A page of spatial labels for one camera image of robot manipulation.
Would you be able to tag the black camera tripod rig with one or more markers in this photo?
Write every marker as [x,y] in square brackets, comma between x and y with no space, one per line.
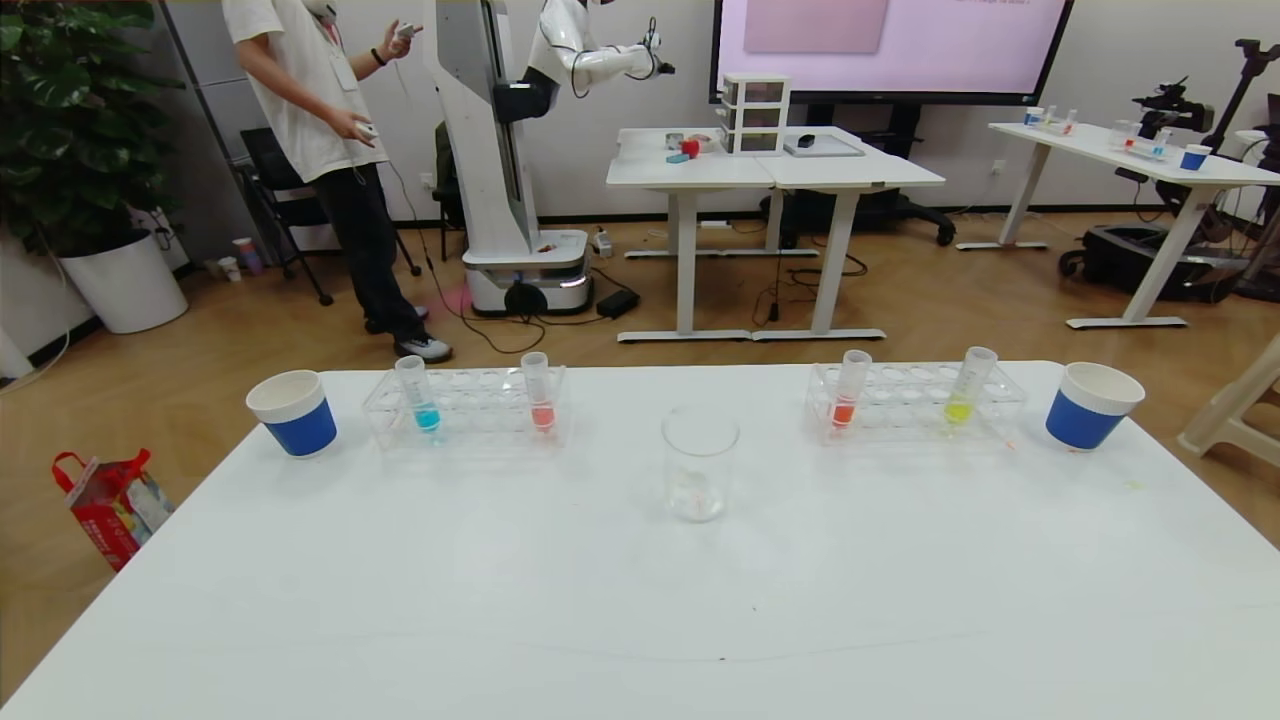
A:
[1170,105]

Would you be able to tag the black display stand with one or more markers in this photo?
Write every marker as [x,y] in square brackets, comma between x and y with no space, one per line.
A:
[905,212]

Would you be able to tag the black office chair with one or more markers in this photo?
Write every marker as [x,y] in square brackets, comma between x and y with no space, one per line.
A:
[265,160]

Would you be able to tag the clear glass beaker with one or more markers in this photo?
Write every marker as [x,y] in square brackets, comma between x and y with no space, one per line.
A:
[700,480]

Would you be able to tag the black power adapter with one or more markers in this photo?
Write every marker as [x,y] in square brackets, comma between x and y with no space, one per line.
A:
[618,303]

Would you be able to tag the clear plastic test tube rack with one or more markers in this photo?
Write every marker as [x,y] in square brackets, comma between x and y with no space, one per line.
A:
[1055,125]
[905,405]
[480,410]
[1140,145]

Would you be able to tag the red paper gift bag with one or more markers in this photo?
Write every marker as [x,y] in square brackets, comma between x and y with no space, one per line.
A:
[115,510]

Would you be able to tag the test tube with red liquid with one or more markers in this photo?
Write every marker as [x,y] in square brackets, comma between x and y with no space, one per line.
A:
[845,410]
[541,410]

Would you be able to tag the black wheeled robot base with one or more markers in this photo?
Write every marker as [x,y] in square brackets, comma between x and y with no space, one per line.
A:
[1130,260]

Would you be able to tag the flat grey tray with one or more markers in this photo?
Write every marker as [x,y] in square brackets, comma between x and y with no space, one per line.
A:
[835,148]

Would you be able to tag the large green leafy plant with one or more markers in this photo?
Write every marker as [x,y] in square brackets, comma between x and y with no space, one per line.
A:
[70,120]

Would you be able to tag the test tube with blue liquid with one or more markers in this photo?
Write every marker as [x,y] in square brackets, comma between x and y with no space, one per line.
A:
[425,415]

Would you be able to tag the test tube with yellow liquid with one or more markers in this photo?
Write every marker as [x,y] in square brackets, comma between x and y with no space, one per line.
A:
[960,408]

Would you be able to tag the white humanoid robot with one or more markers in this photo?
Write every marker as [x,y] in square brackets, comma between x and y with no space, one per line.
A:
[480,150]

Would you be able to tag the white plant pot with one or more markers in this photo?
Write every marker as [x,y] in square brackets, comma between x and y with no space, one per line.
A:
[125,285]

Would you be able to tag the purple drink tumbler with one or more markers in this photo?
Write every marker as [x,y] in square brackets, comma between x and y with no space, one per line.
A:
[248,256]

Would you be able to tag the person in white shirt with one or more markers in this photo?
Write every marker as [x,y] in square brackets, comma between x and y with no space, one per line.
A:
[310,90]

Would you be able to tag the small white floor cup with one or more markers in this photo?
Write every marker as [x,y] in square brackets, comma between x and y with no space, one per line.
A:
[229,269]

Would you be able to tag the beige plastic stool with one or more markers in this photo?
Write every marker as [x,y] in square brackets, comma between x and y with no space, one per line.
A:
[1235,410]

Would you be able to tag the large wall display screen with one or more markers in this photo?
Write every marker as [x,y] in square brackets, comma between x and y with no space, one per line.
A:
[900,60]

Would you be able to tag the blue sleeved white paper cup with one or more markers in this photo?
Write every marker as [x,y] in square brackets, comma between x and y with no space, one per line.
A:
[1195,158]
[300,425]
[1085,420]

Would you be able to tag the long white standing desk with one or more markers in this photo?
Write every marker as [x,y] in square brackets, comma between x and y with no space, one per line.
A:
[1090,140]

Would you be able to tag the clear plastic drawer unit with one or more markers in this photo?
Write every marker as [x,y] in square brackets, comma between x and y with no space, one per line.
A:
[755,115]

